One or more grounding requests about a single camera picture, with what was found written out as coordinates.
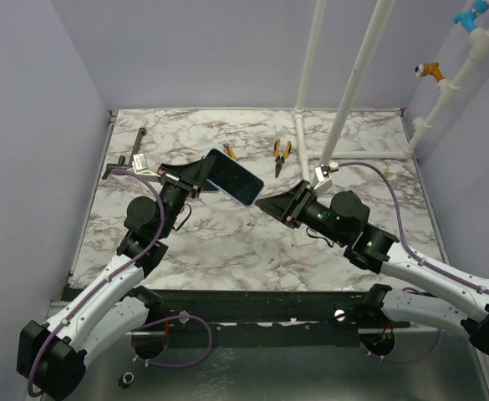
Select white PVC pipe frame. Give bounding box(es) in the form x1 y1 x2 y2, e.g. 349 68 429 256
293 1 489 182

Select small black ring knob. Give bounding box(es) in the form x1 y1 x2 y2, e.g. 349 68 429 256
118 372 135 389

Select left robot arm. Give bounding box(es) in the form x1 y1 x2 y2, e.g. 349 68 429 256
16 156 215 400

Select black smartphone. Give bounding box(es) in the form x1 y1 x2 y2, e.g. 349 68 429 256
201 179 219 193

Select yellow utility knife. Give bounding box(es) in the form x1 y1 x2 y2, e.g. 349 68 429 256
223 143 237 160

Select blue cased phone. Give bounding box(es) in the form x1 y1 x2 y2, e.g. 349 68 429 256
206 149 265 207

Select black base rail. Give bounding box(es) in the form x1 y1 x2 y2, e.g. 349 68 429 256
130 284 425 348

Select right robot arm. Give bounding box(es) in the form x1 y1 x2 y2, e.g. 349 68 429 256
256 180 489 356

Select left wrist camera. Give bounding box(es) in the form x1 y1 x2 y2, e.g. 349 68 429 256
131 153 155 176

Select dark metal crank handle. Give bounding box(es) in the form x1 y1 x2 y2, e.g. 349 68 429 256
101 127 147 180

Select yellow handled pliers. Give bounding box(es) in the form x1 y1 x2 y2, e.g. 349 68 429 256
274 139 292 178

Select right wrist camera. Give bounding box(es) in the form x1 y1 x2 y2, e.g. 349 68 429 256
313 162 339 195

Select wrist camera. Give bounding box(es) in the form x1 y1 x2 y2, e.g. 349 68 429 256
313 162 339 195
131 153 155 176

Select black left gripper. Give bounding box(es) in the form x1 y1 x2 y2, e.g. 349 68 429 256
156 155 216 238

